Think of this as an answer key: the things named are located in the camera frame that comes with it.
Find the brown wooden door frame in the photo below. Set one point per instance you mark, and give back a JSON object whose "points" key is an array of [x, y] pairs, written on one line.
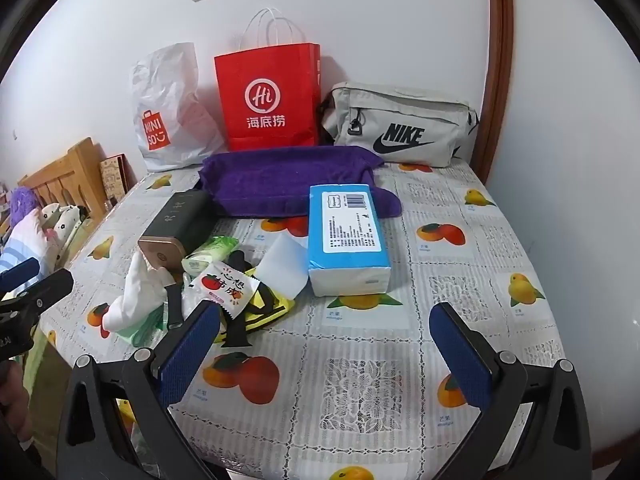
{"points": [[497, 60]]}

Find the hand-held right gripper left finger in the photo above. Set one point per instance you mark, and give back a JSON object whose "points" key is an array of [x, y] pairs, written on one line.
{"points": [[190, 355]]}

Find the white green tissue packet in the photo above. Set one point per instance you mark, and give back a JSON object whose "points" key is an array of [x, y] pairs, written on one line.
{"points": [[210, 255]]}

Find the white paper piece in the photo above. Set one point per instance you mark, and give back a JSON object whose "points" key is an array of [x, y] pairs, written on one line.
{"points": [[282, 265]]}

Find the grey waist bag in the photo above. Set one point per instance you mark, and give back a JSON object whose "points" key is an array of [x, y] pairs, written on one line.
{"points": [[400, 120]]}

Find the white cotton glove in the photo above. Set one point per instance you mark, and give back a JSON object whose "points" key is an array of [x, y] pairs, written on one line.
{"points": [[145, 280], [125, 312]]}

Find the wooden headboard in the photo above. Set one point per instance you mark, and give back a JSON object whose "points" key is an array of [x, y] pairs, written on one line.
{"points": [[65, 175]]}

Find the white plastic shopping bag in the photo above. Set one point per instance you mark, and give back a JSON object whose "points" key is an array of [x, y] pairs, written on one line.
{"points": [[165, 110]]}

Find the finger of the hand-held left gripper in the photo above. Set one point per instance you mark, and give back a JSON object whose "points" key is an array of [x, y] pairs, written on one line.
{"points": [[47, 287], [20, 271]]}

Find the red paper bag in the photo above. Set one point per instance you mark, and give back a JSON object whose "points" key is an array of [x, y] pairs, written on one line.
{"points": [[270, 95]]}

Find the patterned book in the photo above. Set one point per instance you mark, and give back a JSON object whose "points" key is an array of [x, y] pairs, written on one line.
{"points": [[117, 180]]}

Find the purple towel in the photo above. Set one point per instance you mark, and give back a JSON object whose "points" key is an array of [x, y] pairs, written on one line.
{"points": [[270, 180]]}

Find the dotted white pillows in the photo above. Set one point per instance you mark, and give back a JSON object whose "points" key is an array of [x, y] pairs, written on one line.
{"points": [[62, 225]]}

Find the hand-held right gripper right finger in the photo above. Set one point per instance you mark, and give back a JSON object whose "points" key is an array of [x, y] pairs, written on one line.
{"points": [[460, 355]]}

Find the person's left hand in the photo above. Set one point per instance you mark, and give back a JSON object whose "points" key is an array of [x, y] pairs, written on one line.
{"points": [[17, 405]]}

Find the fruit print tablecloth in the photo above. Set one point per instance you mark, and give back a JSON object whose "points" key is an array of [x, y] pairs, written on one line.
{"points": [[350, 360]]}

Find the purple plush toy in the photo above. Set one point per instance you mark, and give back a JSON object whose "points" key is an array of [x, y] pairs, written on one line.
{"points": [[24, 205]]}

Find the dark green box gold end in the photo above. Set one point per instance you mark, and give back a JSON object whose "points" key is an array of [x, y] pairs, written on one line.
{"points": [[177, 220]]}

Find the persimmon print packet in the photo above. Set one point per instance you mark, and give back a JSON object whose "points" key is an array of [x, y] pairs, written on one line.
{"points": [[222, 287]]}

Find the blue tissue pack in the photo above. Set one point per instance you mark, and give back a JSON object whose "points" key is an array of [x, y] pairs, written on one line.
{"points": [[347, 240]]}

